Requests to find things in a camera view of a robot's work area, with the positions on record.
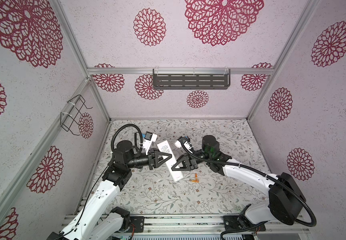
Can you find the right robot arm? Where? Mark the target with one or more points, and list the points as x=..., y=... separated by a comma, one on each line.
x=285, y=200

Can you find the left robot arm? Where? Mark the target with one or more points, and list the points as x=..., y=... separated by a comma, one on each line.
x=87, y=225

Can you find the grey wall shelf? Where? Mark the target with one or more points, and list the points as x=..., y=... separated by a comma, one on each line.
x=193, y=81

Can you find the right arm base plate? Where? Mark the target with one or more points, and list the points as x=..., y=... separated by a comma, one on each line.
x=239, y=223

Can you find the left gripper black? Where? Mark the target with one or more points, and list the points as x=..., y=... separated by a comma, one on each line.
x=153, y=159

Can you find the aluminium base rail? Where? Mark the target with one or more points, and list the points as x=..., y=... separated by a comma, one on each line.
x=207, y=224

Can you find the black wire wall rack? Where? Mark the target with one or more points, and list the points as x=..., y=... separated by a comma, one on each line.
x=68, y=118

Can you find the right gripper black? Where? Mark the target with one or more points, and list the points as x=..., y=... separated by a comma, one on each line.
x=189, y=162

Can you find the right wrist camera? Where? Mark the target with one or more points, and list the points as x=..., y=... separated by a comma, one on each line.
x=184, y=142

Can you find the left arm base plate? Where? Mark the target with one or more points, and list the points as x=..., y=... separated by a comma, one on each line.
x=135, y=224

